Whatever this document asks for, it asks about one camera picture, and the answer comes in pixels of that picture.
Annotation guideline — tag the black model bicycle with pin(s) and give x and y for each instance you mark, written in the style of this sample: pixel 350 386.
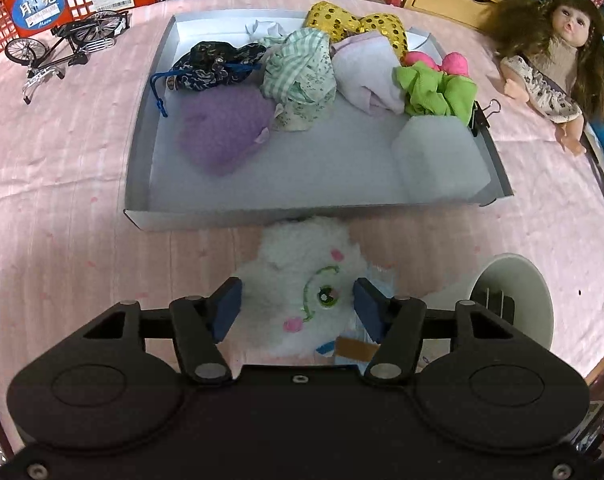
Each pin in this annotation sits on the black model bicycle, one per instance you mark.
pixel 77 40

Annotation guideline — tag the black binder clip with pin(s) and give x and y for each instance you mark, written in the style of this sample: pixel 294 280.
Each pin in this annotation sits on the black binder clip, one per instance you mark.
pixel 481 117

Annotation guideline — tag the purple fuzzy cloth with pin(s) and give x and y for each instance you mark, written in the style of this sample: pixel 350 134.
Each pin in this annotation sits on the purple fuzzy cloth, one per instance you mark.
pixel 222 130

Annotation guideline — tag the small white cloth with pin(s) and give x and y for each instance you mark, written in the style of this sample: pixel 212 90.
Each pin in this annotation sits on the small white cloth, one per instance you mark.
pixel 264 30

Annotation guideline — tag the white round container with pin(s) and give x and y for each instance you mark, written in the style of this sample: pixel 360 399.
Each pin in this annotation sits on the white round container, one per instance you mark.
pixel 531 290

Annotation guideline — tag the pink plush piece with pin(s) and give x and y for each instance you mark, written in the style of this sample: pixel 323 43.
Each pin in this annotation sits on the pink plush piece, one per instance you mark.
pixel 454 64

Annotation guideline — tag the green floral checked cloth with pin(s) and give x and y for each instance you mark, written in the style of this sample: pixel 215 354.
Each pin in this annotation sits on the green floral checked cloth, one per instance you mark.
pixel 302 75

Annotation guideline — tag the pink tablecloth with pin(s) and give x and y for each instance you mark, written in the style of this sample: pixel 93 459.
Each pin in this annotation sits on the pink tablecloth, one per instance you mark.
pixel 57 210

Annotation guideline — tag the green and pink cloth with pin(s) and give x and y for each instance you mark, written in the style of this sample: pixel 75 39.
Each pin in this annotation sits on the green and pink cloth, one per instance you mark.
pixel 431 90

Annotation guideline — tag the yellow sequin bow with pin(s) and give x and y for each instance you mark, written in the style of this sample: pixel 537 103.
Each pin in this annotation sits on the yellow sequin bow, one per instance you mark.
pixel 342 20

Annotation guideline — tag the grey cardboard box tray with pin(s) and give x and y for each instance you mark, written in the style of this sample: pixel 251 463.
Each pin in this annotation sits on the grey cardboard box tray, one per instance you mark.
pixel 332 180

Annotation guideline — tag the white foam block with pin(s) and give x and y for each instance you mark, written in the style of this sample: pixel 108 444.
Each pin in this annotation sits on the white foam block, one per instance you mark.
pixel 439 160

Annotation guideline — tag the white plush cat toy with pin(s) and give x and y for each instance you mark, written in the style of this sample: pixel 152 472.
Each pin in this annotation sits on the white plush cat toy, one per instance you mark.
pixel 292 270

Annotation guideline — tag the light pink sock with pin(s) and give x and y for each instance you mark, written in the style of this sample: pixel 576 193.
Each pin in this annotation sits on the light pink sock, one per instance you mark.
pixel 366 70

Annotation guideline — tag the brown-haired doll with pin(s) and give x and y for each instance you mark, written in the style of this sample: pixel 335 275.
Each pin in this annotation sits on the brown-haired doll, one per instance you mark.
pixel 566 35

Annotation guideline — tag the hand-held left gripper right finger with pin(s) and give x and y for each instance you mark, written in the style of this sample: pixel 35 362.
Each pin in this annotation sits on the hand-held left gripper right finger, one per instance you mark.
pixel 369 312

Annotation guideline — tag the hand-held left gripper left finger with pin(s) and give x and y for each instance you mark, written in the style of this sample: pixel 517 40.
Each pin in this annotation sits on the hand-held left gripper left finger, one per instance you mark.
pixel 227 307

